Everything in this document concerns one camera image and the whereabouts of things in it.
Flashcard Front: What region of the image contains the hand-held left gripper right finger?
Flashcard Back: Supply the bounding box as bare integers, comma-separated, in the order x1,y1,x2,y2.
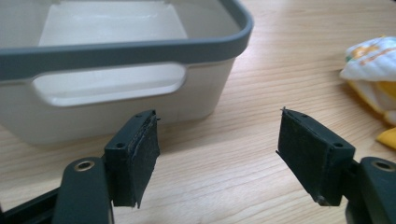
276,106,357,207

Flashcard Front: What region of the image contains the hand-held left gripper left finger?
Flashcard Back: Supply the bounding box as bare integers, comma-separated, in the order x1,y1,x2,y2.
104,108,162,209

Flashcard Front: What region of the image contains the yellow and white snack packet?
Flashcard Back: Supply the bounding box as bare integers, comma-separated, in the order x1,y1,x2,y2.
339,35,396,151

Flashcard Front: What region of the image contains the white plastic basket grey rim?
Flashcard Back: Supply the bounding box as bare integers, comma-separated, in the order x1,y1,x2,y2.
0,0,255,146

